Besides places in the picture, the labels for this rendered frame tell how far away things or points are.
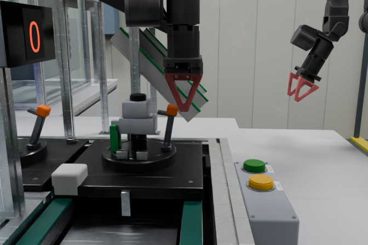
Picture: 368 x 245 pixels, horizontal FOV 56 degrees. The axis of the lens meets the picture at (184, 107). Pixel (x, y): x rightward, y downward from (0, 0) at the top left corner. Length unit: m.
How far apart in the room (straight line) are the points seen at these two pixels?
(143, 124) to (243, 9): 3.32
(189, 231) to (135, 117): 0.23
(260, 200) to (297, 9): 3.52
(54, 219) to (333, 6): 0.96
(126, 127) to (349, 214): 0.46
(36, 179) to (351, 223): 0.57
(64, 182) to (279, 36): 3.51
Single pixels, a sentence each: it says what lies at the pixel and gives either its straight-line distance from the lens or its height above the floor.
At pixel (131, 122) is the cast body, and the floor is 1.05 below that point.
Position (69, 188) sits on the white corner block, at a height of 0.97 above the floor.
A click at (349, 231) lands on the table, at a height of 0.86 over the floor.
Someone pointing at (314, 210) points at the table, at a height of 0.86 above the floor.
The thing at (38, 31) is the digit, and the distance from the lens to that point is 0.48.
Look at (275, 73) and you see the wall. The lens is 3.96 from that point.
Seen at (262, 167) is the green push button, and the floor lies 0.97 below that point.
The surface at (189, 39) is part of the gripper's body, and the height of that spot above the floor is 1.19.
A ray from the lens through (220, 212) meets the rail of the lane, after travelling 0.51.
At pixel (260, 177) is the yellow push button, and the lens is 0.60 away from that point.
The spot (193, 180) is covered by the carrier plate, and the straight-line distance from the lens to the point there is 0.58.
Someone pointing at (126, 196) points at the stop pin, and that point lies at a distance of 0.56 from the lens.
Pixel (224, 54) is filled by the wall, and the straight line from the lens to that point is 3.87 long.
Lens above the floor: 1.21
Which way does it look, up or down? 13 degrees down
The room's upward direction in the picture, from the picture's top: straight up
